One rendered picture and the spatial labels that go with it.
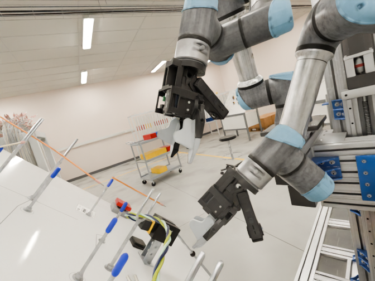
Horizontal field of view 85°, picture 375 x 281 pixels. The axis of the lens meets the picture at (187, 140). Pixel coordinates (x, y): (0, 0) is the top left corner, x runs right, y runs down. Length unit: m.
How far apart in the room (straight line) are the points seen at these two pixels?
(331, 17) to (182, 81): 0.35
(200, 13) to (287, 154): 0.35
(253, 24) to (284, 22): 0.06
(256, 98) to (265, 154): 0.52
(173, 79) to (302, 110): 0.36
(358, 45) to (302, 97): 0.43
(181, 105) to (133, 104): 8.53
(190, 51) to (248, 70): 0.53
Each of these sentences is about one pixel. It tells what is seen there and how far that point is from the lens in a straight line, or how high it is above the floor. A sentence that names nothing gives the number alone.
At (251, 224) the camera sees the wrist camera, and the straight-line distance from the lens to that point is 0.51.
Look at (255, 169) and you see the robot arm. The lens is 0.48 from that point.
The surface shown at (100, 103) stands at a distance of 8.75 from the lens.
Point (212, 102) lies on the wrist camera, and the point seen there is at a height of 1.34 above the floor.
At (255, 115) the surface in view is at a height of 0.68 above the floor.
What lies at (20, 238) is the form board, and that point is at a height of 1.23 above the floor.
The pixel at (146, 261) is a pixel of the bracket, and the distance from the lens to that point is 0.50.
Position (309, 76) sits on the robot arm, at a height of 1.34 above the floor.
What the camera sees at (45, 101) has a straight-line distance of 8.77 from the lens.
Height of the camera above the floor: 1.34
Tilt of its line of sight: 8 degrees down
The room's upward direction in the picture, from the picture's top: 15 degrees counter-clockwise
